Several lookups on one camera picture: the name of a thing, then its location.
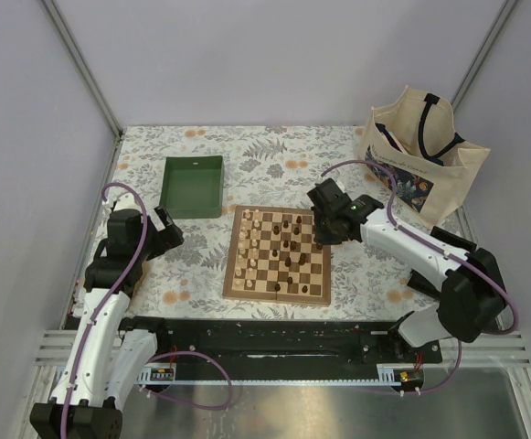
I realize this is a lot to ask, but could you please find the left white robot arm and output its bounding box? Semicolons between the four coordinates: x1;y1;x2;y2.
29;194;184;438

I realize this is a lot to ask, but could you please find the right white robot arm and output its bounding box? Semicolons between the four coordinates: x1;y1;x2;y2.
307;178;508;362

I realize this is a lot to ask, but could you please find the wooden chess board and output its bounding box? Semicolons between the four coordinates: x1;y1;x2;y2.
223;206;331;306

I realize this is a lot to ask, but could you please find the green rectangular tray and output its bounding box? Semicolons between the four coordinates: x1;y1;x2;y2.
159;155;224;220

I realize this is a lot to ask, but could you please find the beige floral tote bag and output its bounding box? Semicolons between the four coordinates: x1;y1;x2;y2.
356;87;490;225

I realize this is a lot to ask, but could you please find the black rectangular tray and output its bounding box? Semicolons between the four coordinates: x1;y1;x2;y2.
430;226;477;252

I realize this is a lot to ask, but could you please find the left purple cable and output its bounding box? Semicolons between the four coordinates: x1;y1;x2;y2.
57;182;234;439

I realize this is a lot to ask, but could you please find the purple cable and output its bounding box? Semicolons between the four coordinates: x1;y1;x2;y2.
57;182;234;439
322;159;522;397

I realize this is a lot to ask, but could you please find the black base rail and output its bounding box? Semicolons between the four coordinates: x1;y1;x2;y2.
109;316;442;382

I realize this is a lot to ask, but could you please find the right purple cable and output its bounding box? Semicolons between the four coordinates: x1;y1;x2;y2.
322;159;522;397

